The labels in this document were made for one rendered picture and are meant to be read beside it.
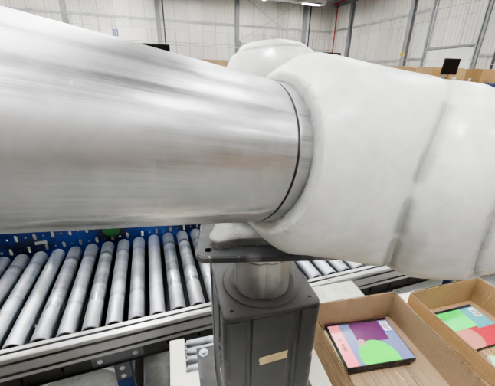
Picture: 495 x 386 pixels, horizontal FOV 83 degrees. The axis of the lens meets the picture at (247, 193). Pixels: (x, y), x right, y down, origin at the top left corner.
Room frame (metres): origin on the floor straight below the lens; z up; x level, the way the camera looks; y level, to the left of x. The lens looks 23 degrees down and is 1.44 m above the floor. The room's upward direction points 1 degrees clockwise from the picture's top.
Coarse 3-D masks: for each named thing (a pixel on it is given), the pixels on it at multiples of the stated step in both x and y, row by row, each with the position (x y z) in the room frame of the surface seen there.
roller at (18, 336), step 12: (60, 252) 0.99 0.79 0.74; (48, 264) 0.90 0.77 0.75; (60, 264) 0.93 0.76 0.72; (48, 276) 0.84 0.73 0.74; (36, 288) 0.77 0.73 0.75; (48, 288) 0.79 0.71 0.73; (36, 300) 0.72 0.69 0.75; (24, 312) 0.66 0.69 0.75; (36, 312) 0.68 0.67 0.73; (24, 324) 0.62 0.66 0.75; (12, 336) 0.57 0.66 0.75; (24, 336) 0.58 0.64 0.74
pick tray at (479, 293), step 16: (432, 288) 0.69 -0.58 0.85; (448, 288) 0.71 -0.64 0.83; (464, 288) 0.73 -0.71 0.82; (480, 288) 0.73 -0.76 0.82; (416, 304) 0.64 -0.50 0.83; (432, 304) 0.69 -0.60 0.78; (448, 304) 0.71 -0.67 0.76; (464, 304) 0.72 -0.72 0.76; (480, 304) 0.71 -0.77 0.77; (432, 320) 0.58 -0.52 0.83; (448, 336) 0.53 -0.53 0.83; (464, 352) 0.49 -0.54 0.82; (480, 352) 0.54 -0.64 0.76; (480, 368) 0.45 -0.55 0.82
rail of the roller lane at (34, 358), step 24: (360, 288) 0.88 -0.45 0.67; (168, 312) 0.67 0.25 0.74; (192, 312) 0.68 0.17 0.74; (72, 336) 0.58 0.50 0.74; (96, 336) 0.58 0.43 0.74; (120, 336) 0.60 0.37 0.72; (144, 336) 0.62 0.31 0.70; (168, 336) 0.64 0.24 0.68; (0, 360) 0.51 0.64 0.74; (24, 360) 0.52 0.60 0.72; (48, 360) 0.54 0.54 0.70; (72, 360) 0.56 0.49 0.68
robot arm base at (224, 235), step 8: (216, 224) 0.39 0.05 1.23; (224, 224) 0.38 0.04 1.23; (232, 224) 0.37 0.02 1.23; (240, 224) 0.37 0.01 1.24; (248, 224) 0.37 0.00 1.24; (216, 232) 0.36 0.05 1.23; (224, 232) 0.36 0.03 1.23; (232, 232) 0.36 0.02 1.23; (240, 232) 0.36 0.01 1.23; (248, 232) 0.36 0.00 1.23; (256, 232) 0.36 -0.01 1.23; (216, 240) 0.34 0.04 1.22; (224, 240) 0.34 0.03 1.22; (232, 240) 0.35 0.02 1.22; (240, 240) 0.35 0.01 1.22; (248, 240) 0.35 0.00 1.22; (256, 240) 0.35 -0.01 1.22; (264, 240) 0.35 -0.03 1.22; (216, 248) 0.34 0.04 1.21; (224, 248) 0.34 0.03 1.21
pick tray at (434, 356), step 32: (320, 320) 0.62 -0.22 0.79; (352, 320) 0.64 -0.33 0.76; (416, 320) 0.58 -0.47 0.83; (320, 352) 0.52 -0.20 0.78; (416, 352) 0.54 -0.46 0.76; (448, 352) 0.48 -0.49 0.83; (352, 384) 0.39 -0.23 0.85; (384, 384) 0.45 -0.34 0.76; (416, 384) 0.45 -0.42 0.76; (448, 384) 0.45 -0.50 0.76; (480, 384) 0.40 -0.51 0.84
